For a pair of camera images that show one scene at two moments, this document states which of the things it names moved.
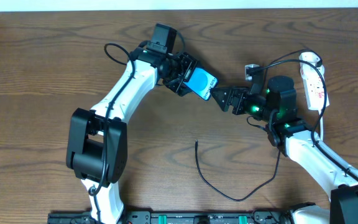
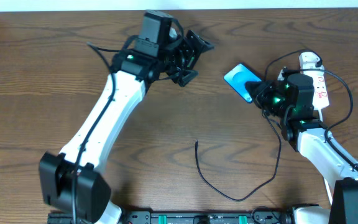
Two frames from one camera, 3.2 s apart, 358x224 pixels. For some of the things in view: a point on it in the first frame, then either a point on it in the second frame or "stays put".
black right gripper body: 237,101 -> 257,91
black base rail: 173,217 stays put
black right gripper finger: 224,91 -> 255,88
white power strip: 314,84 stays put
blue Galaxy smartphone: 201,82 -> 237,76
